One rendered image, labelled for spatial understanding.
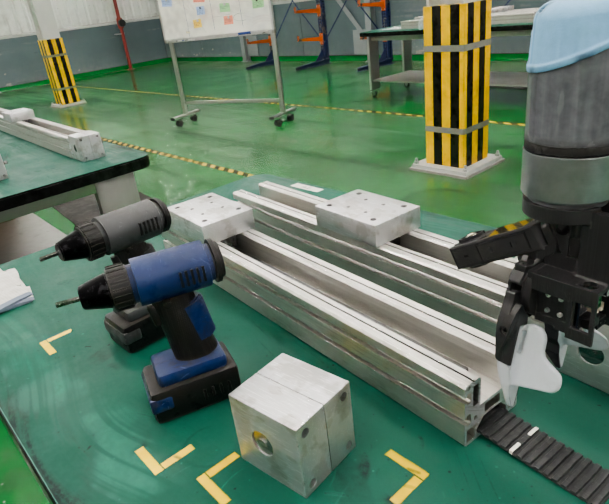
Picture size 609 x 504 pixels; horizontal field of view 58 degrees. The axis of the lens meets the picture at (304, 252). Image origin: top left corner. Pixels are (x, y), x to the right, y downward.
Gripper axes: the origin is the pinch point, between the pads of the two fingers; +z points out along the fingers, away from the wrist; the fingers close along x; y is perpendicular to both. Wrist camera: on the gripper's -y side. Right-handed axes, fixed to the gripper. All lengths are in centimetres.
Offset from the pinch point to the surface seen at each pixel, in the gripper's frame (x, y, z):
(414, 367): -4.8, -11.4, 2.6
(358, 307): 2.4, -29.0, 5.0
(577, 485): -1.3, 6.8, 9.4
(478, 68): 277, -209, 18
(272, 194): 21, -79, 3
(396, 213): 19.6, -37.3, -2.5
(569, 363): 14.2, -2.8, 7.9
